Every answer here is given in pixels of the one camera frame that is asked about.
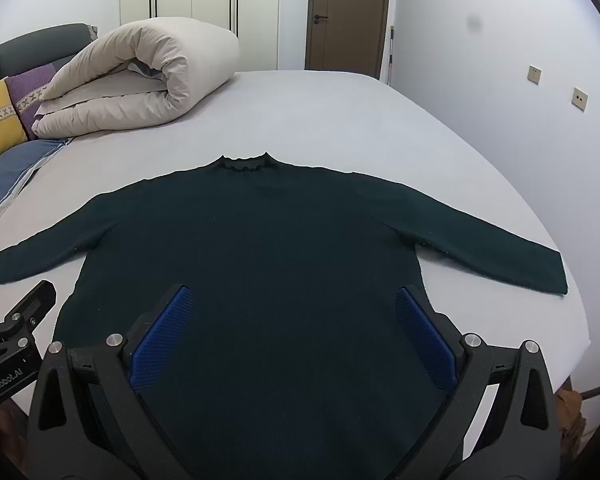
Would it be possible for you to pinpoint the brown wooden door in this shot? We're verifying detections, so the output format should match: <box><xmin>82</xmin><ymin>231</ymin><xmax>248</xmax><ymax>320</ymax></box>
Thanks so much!
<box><xmin>304</xmin><ymin>0</ymin><xmax>393</xmax><ymax>80</ymax></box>

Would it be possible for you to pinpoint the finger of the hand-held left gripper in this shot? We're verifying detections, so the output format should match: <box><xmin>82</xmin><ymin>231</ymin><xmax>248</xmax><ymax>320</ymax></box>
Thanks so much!
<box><xmin>0</xmin><ymin>280</ymin><xmax>57</xmax><ymax>361</ymax></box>

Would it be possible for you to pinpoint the dark green sweater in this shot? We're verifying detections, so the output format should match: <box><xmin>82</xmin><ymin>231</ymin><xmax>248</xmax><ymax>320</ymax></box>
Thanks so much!
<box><xmin>0</xmin><ymin>151</ymin><xmax>568</xmax><ymax>480</ymax></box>

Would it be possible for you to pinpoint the brown bag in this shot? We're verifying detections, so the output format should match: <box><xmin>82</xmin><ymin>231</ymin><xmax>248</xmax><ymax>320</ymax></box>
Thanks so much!
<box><xmin>552</xmin><ymin>387</ymin><xmax>588</xmax><ymax>461</ymax></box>

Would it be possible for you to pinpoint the bed with white sheet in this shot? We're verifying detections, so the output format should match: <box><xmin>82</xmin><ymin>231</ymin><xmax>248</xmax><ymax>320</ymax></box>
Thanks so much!
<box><xmin>0</xmin><ymin>69</ymin><xmax>593</xmax><ymax>411</ymax></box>

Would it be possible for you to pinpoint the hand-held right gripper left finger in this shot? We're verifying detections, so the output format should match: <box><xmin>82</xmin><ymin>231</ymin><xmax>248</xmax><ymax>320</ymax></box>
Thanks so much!
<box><xmin>26</xmin><ymin>284</ymin><xmax>196</xmax><ymax>480</ymax></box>

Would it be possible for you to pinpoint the grey padded headboard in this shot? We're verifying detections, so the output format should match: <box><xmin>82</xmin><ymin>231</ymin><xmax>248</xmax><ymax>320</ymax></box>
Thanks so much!
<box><xmin>0</xmin><ymin>22</ymin><xmax>100</xmax><ymax>91</ymax></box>

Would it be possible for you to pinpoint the rolled beige duvet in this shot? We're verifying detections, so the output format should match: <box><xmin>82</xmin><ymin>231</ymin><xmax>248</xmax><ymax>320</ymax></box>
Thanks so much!
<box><xmin>31</xmin><ymin>16</ymin><xmax>241</xmax><ymax>139</ymax></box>

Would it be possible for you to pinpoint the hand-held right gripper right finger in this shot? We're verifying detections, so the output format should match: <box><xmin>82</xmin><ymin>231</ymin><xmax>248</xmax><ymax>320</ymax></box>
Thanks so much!
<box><xmin>394</xmin><ymin>285</ymin><xmax>563</xmax><ymax>480</ymax></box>

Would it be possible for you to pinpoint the purple patterned pillow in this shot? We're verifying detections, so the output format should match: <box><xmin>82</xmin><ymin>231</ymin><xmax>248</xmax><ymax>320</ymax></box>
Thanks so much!
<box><xmin>5</xmin><ymin>62</ymin><xmax>63</xmax><ymax>142</ymax></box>

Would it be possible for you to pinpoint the blue pillow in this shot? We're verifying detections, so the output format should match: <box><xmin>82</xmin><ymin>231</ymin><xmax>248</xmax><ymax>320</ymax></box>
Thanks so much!
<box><xmin>0</xmin><ymin>137</ymin><xmax>71</xmax><ymax>241</ymax></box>

